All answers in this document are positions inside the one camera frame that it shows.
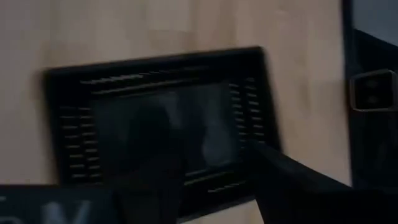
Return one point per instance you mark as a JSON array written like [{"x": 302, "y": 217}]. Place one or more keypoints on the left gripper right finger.
[{"x": 280, "y": 177}]

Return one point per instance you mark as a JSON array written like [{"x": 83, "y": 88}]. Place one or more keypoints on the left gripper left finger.
[{"x": 152, "y": 174}]

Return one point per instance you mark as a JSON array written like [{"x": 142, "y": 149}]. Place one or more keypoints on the black slotted plastic basket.
[{"x": 77, "y": 93}]

